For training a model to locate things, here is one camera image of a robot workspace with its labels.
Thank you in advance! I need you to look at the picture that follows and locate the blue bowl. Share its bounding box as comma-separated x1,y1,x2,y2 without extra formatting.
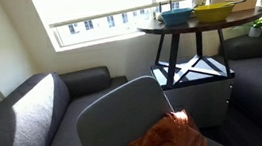
161,7,193,26

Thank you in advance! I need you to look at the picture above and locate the yellow bowl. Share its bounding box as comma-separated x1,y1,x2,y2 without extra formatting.
194,2,234,23

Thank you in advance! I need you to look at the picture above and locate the cardboard box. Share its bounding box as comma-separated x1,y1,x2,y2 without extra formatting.
230,0,257,12

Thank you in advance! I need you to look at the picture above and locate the round dark wooden table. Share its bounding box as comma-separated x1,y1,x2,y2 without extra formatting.
138,6,262,90

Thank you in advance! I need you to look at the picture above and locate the grey chair backrest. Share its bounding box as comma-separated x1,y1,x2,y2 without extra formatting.
71,66,232,146

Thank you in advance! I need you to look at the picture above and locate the orange crumpled cloth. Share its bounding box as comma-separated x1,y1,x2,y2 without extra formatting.
128,110,209,146

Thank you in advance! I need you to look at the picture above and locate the dark grey left sofa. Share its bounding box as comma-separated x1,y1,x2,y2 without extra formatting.
0,66,127,146

